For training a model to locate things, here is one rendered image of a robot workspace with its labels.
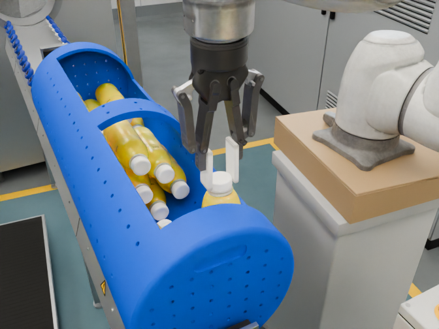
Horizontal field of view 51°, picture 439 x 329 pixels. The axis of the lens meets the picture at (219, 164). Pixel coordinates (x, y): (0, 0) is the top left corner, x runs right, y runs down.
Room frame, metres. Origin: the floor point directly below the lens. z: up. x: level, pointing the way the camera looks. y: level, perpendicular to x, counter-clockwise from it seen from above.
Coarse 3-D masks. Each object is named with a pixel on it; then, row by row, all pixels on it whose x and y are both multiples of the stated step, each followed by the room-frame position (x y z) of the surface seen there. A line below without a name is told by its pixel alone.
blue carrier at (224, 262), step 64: (64, 64) 1.21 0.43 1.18; (64, 128) 0.86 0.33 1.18; (128, 192) 0.58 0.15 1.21; (192, 192) 0.83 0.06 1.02; (128, 256) 0.48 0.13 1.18; (192, 256) 0.44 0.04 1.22; (256, 256) 0.49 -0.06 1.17; (128, 320) 0.41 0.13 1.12; (192, 320) 0.44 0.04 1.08; (256, 320) 0.49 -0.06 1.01
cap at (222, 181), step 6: (216, 174) 0.59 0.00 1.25; (222, 174) 0.59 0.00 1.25; (228, 174) 0.58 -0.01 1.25; (216, 180) 0.57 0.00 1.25; (222, 180) 0.57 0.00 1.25; (228, 180) 0.57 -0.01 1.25; (216, 186) 0.56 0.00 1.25; (222, 186) 0.56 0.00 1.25; (228, 186) 0.56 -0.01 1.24; (216, 192) 0.56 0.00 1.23; (222, 192) 0.56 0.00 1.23
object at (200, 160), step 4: (184, 144) 0.56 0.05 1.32; (196, 144) 0.55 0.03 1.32; (196, 152) 0.55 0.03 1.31; (196, 156) 0.56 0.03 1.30; (200, 156) 0.55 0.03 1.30; (204, 156) 0.56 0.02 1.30; (196, 160) 0.56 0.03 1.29; (200, 160) 0.55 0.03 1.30; (204, 160) 0.56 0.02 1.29; (196, 164) 0.56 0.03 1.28; (200, 164) 0.55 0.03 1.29; (204, 164) 0.56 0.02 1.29; (200, 168) 0.55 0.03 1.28; (204, 168) 0.56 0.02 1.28
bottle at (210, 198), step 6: (210, 192) 0.57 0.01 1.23; (228, 192) 0.56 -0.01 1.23; (234, 192) 0.57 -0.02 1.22; (204, 198) 0.57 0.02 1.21; (210, 198) 0.56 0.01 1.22; (216, 198) 0.56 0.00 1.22; (222, 198) 0.56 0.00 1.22; (228, 198) 0.56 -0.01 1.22; (234, 198) 0.56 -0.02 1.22; (204, 204) 0.56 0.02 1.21; (210, 204) 0.55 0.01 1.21
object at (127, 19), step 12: (120, 0) 1.87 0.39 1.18; (132, 0) 1.90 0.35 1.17; (120, 12) 1.88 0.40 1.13; (132, 12) 1.89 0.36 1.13; (120, 24) 1.90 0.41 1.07; (132, 24) 1.89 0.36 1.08; (132, 36) 1.89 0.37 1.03; (132, 48) 1.89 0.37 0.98; (132, 60) 1.88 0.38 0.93; (132, 72) 1.88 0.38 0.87
